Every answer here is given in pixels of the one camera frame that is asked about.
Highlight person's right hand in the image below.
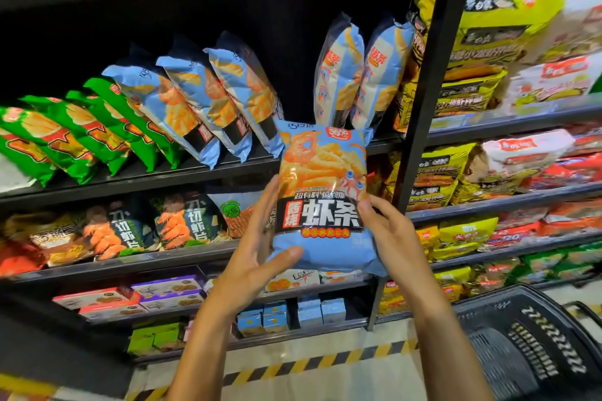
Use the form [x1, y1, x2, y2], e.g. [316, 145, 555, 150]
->
[356, 191, 451, 320]

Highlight person's left hand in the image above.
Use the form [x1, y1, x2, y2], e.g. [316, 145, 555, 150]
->
[209, 175, 307, 320]

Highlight dark shrimp chip bags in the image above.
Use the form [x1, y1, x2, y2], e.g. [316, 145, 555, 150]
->
[150, 191, 222, 251]
[80, 199, 152, 261]
[209, 191, 265, 239]

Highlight row of small blue boxes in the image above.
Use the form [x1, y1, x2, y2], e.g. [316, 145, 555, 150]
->
[235, 297, 349, 336]

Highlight noodle packets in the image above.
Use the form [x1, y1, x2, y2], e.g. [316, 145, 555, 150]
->
[393, 0, 566, 134]
[489, 123, 602, 251]

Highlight row of blue snack bags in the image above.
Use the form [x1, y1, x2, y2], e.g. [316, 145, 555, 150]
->
[102, 31, 286, 170]

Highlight tan snack bag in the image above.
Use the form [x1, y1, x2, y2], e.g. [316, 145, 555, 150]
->
[0, 211, 88, 277]

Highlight row of green snack bags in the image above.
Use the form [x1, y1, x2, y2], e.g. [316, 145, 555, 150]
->
[0, 76, 184, 189]

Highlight black shopping basket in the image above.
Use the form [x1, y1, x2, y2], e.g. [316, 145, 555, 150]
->
[453, 283, 602, 401]

